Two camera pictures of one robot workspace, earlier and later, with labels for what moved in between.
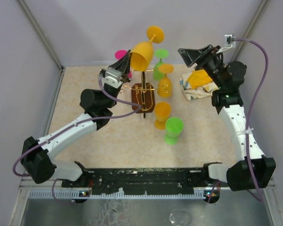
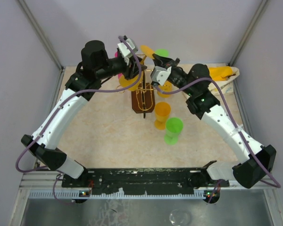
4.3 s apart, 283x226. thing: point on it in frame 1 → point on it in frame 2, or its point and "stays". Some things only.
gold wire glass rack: [143, 93] stays
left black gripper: [123, 65] → [132, 72]
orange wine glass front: [142, 54] → [124, 82]
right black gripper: [206, 54] → [162, 61]
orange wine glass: [162, 110] stays
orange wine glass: [164, 87] stays
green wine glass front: [174, 126] stays
